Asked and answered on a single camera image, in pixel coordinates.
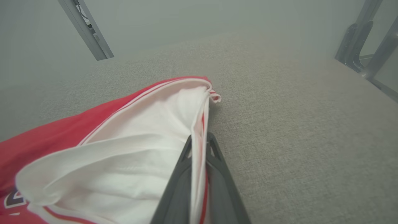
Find red shirt white sleeves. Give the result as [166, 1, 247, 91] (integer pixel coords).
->
[0, 76, 222, 224]

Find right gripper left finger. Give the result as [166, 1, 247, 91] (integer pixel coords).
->
[150, 136, 192, 224]

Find grey metal partition post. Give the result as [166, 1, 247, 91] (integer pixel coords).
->
[335, 0, 398, 103]
[58, 0, 114, 61]

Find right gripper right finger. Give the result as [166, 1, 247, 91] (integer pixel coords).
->
[205, 132, 252, 224]

